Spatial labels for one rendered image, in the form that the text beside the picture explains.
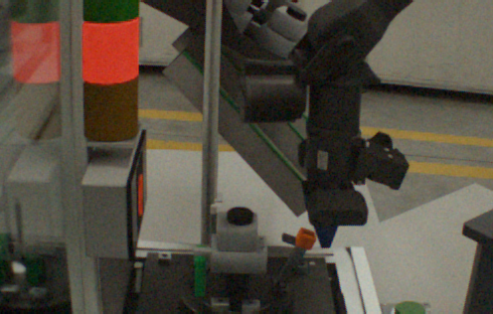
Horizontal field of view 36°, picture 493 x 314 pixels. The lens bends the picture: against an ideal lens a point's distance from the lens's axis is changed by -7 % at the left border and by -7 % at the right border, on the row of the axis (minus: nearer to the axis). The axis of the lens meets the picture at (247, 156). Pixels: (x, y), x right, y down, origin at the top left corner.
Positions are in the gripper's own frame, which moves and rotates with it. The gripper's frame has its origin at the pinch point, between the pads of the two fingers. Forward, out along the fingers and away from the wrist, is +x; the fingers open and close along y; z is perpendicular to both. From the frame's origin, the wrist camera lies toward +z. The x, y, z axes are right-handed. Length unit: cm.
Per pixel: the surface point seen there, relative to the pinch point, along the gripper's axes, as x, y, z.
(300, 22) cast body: -17.1, 25.9, -1.9
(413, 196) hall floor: 110, 239, 70
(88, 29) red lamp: -27.4, -21.3, -22.4
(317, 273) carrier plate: 11.6, 7.4, 0.2
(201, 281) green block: 7.1, -2.1, -14.4
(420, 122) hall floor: 110, 338, 95
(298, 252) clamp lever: 3.8, -0.8, -3.2
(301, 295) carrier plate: 11.5, 2.0, -2.2
